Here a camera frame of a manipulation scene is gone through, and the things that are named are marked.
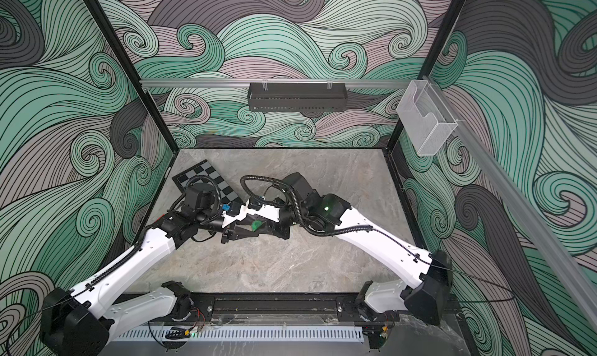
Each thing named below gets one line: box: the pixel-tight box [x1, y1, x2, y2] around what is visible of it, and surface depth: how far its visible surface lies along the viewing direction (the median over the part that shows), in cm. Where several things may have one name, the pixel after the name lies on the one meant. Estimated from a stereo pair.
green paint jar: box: [251, 219, 263, 233], surface depth 66 cm
